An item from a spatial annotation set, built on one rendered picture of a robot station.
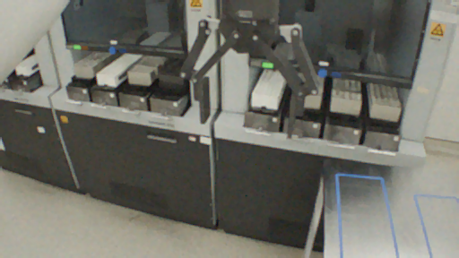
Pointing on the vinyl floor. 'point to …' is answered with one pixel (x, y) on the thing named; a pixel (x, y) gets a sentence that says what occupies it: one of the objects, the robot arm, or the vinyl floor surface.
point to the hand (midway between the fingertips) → (246, 120)
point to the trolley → (385, 211)
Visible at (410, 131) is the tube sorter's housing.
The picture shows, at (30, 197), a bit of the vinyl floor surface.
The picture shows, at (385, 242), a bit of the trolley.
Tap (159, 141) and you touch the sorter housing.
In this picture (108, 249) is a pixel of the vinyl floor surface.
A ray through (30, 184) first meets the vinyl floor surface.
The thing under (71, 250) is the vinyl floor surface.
